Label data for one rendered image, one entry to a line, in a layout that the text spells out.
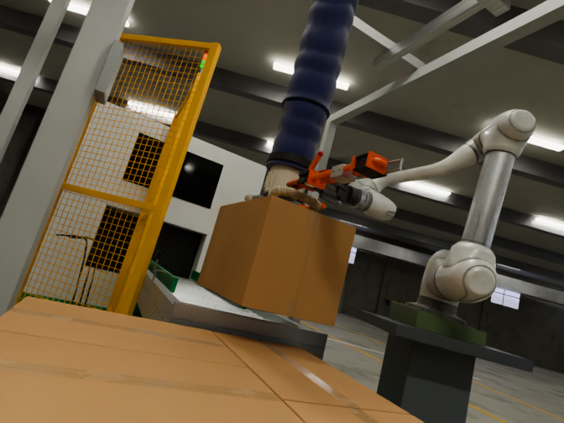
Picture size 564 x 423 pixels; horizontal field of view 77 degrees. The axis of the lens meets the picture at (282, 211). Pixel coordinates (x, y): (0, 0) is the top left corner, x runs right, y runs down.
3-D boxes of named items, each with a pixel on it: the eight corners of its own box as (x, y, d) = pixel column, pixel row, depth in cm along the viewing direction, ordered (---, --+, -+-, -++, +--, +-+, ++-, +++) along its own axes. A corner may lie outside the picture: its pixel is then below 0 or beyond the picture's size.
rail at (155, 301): (127, 279, 338) (134, 259, 342) (133, 280, 340) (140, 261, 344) (155, 355, 131) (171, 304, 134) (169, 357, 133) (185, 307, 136)
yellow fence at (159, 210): (-22, 342, 203) (106, 28, 241) (-5, 339, 213) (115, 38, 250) (104, 393, 183) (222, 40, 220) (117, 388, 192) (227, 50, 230)
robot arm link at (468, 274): (468, 306, 139) (499, 314, 117) (428, 292, 141) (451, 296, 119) (518, 130, 150) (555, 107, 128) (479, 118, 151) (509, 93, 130)
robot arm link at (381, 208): (364, 217, 149) (351, 205, 160) (392, 228, 155) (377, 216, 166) (377, 195, 146) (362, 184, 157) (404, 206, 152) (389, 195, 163)
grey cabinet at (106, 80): (96, 101, 201) (113, 55, 206) (106, 106, 203) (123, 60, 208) (94, 89, 183) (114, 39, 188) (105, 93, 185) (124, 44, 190)
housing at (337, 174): (328, 178, 124) (331, 165, 125) (343, 185, 127) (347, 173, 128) (340, 174, 118) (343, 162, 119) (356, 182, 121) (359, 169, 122)
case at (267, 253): (196, 283, 173) (220, 206, 180) (268, 300, 190) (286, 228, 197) (241, 305, 120) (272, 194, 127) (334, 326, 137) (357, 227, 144)
